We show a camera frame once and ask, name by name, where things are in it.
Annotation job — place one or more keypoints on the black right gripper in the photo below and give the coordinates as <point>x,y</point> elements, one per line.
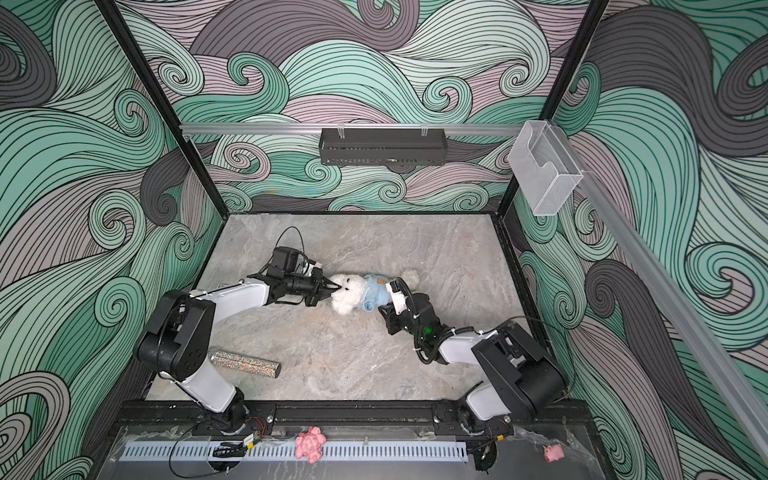
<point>390,318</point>

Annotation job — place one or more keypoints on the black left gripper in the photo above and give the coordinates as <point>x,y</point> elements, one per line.
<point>322,288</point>

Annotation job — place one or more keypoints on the light blue fleece hoodie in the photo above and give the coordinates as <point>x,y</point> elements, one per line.
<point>376,292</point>

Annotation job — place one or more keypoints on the white plush teddy bear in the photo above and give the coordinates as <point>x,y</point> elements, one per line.
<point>348,296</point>

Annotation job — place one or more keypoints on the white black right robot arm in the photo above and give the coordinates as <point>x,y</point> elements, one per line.
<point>520,377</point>

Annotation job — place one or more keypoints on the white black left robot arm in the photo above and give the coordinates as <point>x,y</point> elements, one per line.
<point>175,341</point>

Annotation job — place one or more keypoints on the glitter multicolour tube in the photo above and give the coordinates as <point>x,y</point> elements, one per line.
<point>245,363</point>

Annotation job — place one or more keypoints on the pink plush toy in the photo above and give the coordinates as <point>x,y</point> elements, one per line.
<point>309,445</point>

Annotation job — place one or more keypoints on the small pink toy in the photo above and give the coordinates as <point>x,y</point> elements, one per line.
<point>553,453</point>

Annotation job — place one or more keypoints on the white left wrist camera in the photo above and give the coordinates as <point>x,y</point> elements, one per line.
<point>287,260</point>

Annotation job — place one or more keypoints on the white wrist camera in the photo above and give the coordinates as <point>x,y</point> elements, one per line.
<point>287,260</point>
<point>398,291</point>

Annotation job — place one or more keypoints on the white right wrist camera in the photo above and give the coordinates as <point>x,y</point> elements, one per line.
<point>398,291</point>

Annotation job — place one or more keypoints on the white slotted cable duct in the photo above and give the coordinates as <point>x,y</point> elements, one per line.
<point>332,451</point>

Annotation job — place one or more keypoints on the black wall-mounted tray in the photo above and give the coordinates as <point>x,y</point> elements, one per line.
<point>383,147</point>

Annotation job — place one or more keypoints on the aluminium rail back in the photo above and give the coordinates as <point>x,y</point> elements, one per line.
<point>274,128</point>

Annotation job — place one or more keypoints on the aluminium rail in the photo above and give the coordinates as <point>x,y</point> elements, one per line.
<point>733,387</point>
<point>274,128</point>

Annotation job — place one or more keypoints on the clear acrylic wall bin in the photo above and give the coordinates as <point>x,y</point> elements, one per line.
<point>544,162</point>

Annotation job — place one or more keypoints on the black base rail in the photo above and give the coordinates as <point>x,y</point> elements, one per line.
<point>439,415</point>

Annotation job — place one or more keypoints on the black cage corner post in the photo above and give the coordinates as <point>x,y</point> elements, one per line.
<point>572,61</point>

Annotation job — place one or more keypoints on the black left corner post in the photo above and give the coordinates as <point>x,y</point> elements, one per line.
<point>119,28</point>

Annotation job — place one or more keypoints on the aluminium rail right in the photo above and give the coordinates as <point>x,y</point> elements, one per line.
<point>733,387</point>

